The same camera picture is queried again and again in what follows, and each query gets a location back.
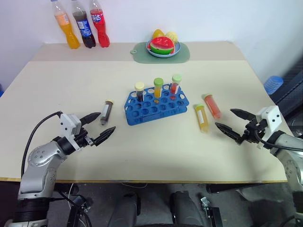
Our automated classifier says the green cutting mat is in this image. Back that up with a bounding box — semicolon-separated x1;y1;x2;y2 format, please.
130;41;191;64

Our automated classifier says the brown liquid tube yellow cap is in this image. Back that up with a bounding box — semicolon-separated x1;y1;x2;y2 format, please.
99;99;115;126

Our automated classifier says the dark rounded robot leg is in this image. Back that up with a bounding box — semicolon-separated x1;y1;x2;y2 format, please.
107;192;142;227
170;191;205;227

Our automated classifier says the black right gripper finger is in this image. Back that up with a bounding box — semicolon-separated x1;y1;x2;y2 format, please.
230;108;256;122
214;122;243;142

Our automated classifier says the dark liquid tube yellow cap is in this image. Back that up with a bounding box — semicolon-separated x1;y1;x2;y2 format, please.
134;81;145;103

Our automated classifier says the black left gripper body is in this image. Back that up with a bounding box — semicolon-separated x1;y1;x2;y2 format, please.
75;128;98;148

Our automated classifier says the yellow liquid tube green cap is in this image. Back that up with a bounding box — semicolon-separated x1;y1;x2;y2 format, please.
194;104;211;133

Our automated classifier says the red soda bottle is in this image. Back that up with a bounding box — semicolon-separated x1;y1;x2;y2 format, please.
89;0;111;48

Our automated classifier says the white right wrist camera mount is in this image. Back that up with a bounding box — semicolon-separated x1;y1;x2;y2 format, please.
255;105;282;149

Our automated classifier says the black caster wheel bracket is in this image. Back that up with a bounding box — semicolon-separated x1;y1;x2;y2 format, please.
66;195;93;227
200;196;223;227

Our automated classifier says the white cable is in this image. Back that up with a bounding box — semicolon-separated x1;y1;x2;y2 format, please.
66;183;74;209

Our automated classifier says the red liquid tube orange cap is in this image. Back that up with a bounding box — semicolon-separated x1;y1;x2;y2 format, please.
201;94;223;120

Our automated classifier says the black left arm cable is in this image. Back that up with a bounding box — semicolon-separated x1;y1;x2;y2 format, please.
21;111;62;176

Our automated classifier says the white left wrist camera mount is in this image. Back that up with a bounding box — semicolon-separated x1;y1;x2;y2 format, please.
59;113;83;151

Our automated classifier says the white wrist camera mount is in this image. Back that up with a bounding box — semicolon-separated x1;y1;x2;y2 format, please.
59;113;83;151
255;105;282;149

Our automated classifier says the toy watermelon slice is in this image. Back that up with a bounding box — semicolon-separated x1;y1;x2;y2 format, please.
149;35;176;55

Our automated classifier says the orange soda bottle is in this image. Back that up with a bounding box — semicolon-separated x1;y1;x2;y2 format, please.
50;0;80;50

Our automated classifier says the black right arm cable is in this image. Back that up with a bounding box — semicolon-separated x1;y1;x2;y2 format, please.
254;129;303;152

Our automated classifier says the black chair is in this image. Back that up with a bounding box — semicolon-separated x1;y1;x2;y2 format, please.
272;53;303;139

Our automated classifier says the cola bottle blue label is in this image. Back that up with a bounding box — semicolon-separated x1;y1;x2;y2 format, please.
71;0;97;49

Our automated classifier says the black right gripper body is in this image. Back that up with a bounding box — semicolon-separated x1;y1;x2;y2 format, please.
235;118;267;145

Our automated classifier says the toy yellow fruit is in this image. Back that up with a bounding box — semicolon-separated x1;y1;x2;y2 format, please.
165;31;179;44

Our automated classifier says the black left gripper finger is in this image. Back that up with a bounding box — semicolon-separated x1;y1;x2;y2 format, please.
80;112;102;125
92;126;116;146

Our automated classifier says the orange liquid tube green cap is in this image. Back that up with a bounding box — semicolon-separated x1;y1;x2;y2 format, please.
153;77;164;98

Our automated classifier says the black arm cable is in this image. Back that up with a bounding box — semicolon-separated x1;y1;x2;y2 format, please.
254;129;303;152
21;111;62;176

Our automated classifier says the red liquid tube green cap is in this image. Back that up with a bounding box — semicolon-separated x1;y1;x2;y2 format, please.
170;74;183;95

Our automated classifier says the toy orange fruit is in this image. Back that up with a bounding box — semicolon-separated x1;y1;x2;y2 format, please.
152;29;166;40

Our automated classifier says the blue test tube rack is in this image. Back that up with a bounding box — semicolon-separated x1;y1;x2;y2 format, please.
123;85;190;126

